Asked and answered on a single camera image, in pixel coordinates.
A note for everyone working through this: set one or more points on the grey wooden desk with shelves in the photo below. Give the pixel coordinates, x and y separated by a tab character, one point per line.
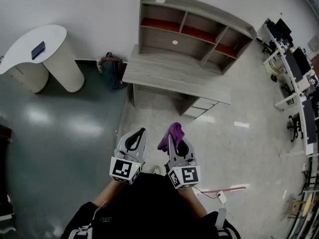
159	38

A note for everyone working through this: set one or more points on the person's right forearm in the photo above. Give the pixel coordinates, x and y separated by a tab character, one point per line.
193	203

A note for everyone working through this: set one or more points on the person's left forearm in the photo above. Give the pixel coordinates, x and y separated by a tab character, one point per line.
109	193

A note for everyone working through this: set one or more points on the person's white shoe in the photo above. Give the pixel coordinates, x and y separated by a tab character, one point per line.
155	170

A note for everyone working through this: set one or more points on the purple cleaning cloth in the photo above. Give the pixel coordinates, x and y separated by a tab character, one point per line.
174	133

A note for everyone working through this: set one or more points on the dark brown cabinet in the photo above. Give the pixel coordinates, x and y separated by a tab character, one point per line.
5	158

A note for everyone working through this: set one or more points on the white power strip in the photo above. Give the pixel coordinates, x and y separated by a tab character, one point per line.
221	198

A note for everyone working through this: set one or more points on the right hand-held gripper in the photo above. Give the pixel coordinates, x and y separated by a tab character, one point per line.
190	175

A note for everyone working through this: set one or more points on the white curved pedestal table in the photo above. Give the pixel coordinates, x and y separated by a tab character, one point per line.
49	36

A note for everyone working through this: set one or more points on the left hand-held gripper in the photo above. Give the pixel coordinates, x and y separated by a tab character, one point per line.
120	169

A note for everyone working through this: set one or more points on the black computer monitor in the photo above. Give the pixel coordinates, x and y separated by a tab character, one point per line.
282	29

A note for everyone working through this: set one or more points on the clear plastic water bottle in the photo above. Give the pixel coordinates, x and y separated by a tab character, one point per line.
99	67

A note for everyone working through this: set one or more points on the round wooden stool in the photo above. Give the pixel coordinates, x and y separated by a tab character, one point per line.
297	205

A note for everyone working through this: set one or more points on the black office chair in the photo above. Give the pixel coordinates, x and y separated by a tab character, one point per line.
296	127

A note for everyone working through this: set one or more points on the person's black jacket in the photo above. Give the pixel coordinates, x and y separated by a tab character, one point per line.
149	208

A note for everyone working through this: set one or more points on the long white office desk row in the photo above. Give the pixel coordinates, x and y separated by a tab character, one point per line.
299	97

